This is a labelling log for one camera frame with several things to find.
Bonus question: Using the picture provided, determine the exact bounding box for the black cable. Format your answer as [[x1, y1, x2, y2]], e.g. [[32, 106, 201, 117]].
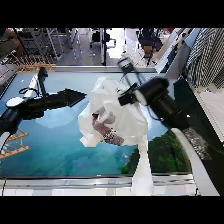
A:
[[18, 86, 35, 96]]

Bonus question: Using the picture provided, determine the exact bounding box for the white garment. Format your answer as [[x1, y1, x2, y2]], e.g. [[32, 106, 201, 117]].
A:
[[77, 77, 155, 197]]

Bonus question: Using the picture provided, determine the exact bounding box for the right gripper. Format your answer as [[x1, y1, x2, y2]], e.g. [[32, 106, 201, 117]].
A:
[[117, 84, 140, 107]]

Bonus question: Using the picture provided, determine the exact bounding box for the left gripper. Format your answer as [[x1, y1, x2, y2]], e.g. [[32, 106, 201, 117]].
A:
[[41, 88, 73, 111]]

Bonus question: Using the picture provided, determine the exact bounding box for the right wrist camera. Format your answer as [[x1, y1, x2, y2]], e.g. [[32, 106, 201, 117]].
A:
[[116, 54, 148, 88]]

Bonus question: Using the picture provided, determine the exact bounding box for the checked shirt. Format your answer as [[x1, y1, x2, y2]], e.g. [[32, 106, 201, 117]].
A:
[[184, 27, 224, 92]]

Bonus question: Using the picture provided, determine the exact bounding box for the person's forearm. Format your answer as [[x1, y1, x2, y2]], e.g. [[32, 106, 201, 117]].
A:
[[0, 29, 25, 58]]

